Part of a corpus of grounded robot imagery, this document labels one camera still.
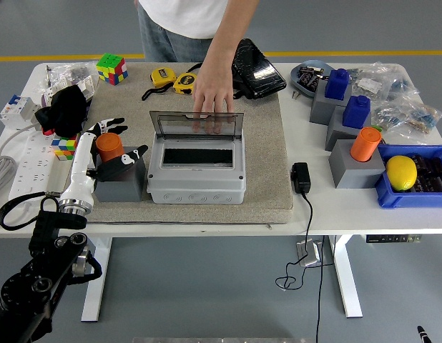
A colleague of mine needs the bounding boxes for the person's left hand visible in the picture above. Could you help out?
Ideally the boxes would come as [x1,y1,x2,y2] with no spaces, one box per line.
[191,67,236,136]

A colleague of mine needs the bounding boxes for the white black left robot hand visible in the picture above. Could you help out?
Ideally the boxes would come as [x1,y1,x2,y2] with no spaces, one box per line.
[59,116,149,208]

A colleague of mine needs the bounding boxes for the orange cylinder battery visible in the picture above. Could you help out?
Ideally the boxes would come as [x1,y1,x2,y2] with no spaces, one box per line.
[95,133,124,164]
[349,126,382,162]

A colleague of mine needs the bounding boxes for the smoky transparent box lid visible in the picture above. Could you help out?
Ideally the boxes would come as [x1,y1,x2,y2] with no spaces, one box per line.
[149,109,245,141]

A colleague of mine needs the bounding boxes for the grey cube battery holder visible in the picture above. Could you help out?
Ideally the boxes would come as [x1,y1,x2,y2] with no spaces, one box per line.
[328,138,386,189]
[309,81,353,126]
[324,106,372,151]
[94,145,146,204]

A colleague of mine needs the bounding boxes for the grey plastic junction box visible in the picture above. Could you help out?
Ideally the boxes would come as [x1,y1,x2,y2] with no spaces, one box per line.
[146,130,247,205]

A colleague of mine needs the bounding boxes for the blue square battery block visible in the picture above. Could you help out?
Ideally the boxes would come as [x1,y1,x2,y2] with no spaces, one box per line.
[324,68,352,100]
[341,94,372,129]

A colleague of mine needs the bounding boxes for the multicoloured puzzle cube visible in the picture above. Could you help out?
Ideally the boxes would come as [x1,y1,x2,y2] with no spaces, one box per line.
[95,52,129,86]
[51,134,81,161]

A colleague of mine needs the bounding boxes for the yellow tape measure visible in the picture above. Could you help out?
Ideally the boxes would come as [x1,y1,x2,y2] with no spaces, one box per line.
[172,72,197,96]
[141,66,178,101]

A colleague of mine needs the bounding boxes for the white power strip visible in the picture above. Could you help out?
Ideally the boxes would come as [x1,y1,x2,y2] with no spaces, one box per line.
[8,134,64,207]

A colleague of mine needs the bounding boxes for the black glossy pouch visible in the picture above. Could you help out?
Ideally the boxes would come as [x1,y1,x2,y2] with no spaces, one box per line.
[187,38,288,101]

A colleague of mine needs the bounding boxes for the black cloth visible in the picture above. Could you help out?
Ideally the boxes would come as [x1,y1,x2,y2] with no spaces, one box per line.
[34,84,92,139]

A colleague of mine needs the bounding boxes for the grey-brown fabric mat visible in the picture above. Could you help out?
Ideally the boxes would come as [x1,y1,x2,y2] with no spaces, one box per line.
[59,62,294,225]

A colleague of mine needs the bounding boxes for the person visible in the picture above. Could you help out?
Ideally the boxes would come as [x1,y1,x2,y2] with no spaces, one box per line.
[134,0,261,64]

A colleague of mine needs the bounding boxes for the blue-grey shallow dish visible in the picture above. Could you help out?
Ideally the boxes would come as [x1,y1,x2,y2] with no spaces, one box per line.
[290,59,338,98]

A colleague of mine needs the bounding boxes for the clear bag white sockets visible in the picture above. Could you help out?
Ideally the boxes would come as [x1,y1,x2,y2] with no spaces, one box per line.
[38,73,99,108]

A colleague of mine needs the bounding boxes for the white circuit breaker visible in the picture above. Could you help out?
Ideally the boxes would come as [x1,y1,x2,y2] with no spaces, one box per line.
[0,94,41,129]

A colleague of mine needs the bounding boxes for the white table leg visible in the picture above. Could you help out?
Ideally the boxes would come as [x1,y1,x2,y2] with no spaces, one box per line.
[328,234,364,319]
[80,236,113,322]

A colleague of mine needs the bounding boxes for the clear bag dark screws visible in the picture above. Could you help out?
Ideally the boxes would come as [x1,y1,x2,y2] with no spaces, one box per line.
[58,62,100,85]

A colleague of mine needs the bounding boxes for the black table control panel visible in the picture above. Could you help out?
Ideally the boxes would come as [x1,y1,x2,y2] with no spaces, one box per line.
[365,234,423,244]

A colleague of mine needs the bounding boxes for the black power adapter plug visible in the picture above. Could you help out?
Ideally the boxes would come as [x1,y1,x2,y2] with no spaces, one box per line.
[290,161,312,195]

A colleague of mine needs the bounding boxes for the blue plastic parts bin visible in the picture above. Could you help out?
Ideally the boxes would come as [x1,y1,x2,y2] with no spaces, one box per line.
[375,144,442,210]

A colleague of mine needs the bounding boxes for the clear bag white connectors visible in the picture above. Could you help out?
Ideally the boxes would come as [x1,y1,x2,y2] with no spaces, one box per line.
[351,62,401,103]

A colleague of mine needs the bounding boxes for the yellow lemon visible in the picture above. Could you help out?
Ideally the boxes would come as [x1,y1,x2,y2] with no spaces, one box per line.
[385,155,418,192]

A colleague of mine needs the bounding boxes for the clear bag dark components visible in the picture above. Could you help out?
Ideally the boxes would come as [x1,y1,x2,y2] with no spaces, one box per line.
[370,99,413,135]

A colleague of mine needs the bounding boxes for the clear bag blue components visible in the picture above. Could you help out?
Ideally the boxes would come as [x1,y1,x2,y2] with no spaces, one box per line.
[387,71,424,108]

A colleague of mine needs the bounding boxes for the clear bag brown components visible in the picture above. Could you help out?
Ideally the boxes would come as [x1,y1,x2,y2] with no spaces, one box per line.
[399,101,442,146]

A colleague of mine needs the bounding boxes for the white power strip cable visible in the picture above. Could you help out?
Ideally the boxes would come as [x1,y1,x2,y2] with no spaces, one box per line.
[0,123,41,201]

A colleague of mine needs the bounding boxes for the silver metal floor bracket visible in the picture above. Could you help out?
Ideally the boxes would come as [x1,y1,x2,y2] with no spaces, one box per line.
[295,241,322,268]

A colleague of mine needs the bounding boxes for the black adapter cord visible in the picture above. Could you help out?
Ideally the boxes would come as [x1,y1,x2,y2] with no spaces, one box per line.
[275,192,336,343]

